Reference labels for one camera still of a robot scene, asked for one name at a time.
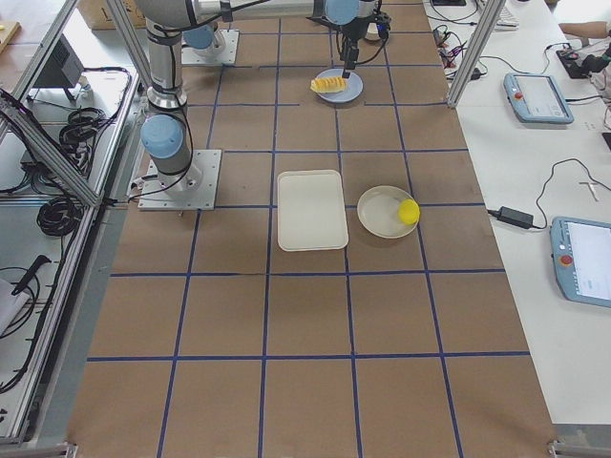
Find blue teach pendant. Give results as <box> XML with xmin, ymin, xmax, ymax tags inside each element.
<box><xmin>550</xmin><ymin>217</ymin><xmax>610</xmax><ymax>308</ymax></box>
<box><xmin>503</xmin><ymin>73</ymin><xmax>574</xmax><ymax>125</ymax></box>

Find white oval dish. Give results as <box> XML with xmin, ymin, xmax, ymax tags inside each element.
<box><xmin>357</xmin><ymin>185</ymin><xmax>419</xmax><ymax>239</ymax></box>

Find yellow lemon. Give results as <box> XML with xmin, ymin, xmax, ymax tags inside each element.
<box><xmin>397</xmin><ymin>198</ymin><xmax>421</xmax><ymax>225</ymax></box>

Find white tray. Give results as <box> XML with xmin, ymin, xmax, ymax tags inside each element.
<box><xmin>277</xmin><ymin>170</ymin><xmax>348</xmax><ymax>252</ymax></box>

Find black power adapter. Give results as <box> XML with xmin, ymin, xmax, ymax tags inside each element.
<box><xmin>495</xmin><ymin>206</ymin><xmax>534</xmax><ymax>229</ymax></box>

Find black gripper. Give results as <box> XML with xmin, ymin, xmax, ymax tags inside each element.
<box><xmin>340</xmin><ymin>21</ymin><xmax>390</xmax><ymax>79</ymax></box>

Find aluminium frame post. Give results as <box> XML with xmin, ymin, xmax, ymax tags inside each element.
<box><xmin>447</xmin><ymin>0</ymin><xmax>505</xmax><ymax>109</ymax></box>

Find grey control box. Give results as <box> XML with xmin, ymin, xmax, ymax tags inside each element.
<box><xmin>32</xmin><ymin>34</ymin><xmax>84</xmax><ymax>90</ymax></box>

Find blue plate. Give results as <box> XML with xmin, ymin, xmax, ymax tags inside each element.
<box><xmin>310</xmin><ymin>69</ymin><xmax>364</xmax><ymax>103</ymax></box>

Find cardboard box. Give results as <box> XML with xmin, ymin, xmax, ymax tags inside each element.
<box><xmin>75</xmin><ymin>0</ymin><xmax>149</xmax><ymax>30</ymax></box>

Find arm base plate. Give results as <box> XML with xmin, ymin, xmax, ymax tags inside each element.
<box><xmin>181</xmin><ymin>29</ymin><xmax>240</xmax><ymax>67</ymax></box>
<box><xmin>137</xmin><ymin>149</ymin><xmax>221</xmax><ymax>211</ymax></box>

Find orange striped bread roll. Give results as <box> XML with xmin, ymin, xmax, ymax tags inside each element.
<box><xmin>310</xmin><ymin>76</ymin><xmax>348</xmax><ymax>94</ymax></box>

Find person hand at desk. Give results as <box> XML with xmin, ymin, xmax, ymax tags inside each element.
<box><xmin>558</xmin><ymin>21</ymin><xmax>610</xmax><ymax>39</ymax></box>

